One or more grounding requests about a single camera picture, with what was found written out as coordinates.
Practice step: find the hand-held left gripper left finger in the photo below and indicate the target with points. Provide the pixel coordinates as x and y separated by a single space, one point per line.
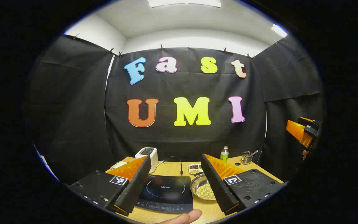
135 186

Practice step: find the black backdrop cloth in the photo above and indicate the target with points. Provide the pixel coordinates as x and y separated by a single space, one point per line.
182 140

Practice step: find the stainless steel pot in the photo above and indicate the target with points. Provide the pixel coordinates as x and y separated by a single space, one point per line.
194 186

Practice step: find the ceiling light panel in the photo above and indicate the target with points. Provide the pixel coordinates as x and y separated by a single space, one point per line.
185 3
279 30

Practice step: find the white divided bean plate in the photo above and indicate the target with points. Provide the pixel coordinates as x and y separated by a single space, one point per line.
194 168

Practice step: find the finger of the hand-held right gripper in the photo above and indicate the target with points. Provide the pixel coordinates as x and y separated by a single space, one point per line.
306 120
295 130

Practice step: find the green label drink bottle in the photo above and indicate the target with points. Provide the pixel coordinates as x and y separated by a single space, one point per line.
224 155

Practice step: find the white toaster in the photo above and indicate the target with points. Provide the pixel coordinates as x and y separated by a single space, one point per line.
149 154

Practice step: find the pile of soybeans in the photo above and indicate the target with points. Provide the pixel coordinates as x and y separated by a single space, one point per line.
205 191

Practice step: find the metal mesh utensil holder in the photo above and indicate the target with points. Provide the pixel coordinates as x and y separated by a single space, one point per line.
246 158

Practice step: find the metal spoon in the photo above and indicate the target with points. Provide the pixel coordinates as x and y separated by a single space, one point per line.
255 152

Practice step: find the white sandwich plate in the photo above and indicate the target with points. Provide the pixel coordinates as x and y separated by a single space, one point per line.
118 165

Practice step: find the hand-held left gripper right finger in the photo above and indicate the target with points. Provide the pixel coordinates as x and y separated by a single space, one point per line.
216 186

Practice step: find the black induction cooktop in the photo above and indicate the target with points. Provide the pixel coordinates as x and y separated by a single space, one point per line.
166 193

